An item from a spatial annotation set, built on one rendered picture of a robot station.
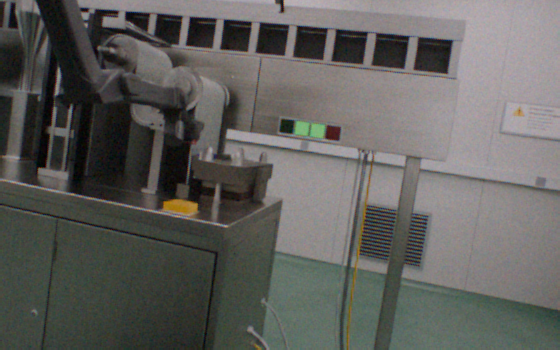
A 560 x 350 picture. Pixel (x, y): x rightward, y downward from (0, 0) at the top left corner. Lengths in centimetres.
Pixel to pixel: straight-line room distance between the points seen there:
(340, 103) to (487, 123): 256
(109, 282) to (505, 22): 372
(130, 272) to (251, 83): 86
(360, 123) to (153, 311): 96
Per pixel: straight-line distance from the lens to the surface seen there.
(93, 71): 82
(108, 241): 129
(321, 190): 401
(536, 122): 417
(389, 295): 189
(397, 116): 164
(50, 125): 161
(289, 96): 168
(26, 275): 149
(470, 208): 407
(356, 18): 172
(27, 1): 194
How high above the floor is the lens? 114
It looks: 3 degrees down
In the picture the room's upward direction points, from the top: 9 degrees clockwise
